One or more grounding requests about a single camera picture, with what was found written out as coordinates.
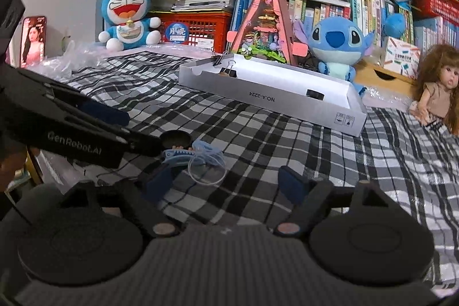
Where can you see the light blue hair clip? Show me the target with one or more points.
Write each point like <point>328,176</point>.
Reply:
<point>205,148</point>

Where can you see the large black binder clip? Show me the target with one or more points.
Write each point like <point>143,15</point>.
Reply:
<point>231,71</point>

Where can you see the blue hair clip brown trim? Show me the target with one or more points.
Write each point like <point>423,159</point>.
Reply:
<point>177,153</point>

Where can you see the white cardboard box lid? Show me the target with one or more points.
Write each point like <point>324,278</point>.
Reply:
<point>272,102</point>

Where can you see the brown haired doll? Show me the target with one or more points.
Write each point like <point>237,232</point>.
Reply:
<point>439,87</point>

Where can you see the shallow dark round lid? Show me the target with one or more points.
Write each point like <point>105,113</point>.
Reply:
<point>175,139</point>

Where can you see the pink triangular block house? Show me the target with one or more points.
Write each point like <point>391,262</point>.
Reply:
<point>265,26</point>

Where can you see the clear elastic hair band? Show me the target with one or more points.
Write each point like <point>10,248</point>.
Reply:
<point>193,174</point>

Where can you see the clear plastic bag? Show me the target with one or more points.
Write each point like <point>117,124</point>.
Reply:
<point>68,62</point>

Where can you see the red plastic crate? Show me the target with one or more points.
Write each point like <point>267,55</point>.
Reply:
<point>200,28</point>

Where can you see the blue alien plush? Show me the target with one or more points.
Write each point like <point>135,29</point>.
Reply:
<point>335,44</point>

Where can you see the shelf row of colourful books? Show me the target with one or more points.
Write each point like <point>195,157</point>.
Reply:
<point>380,14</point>

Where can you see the pink bed sheet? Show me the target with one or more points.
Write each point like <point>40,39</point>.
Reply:
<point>157,48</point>

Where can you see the blue robot cat plush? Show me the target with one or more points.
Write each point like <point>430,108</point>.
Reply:
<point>127,17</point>

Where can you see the small patterned cardboard box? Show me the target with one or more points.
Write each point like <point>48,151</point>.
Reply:
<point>401,57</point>

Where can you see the wooden drawer box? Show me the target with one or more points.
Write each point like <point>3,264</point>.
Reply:
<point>380,74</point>

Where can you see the black white plaid blanket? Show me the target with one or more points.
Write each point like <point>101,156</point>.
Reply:
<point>258,148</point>

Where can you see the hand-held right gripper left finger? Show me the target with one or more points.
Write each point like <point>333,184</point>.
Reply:
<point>161,181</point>

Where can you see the phone with portrait screen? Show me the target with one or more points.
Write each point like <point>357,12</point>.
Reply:
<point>34,40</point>

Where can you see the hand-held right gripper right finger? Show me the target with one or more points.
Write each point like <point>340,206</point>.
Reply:
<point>290,183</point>

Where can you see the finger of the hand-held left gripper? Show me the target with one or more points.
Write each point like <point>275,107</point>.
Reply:
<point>104,114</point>
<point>143,144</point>

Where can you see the small black binder clip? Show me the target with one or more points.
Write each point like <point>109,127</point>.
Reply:
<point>219,60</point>

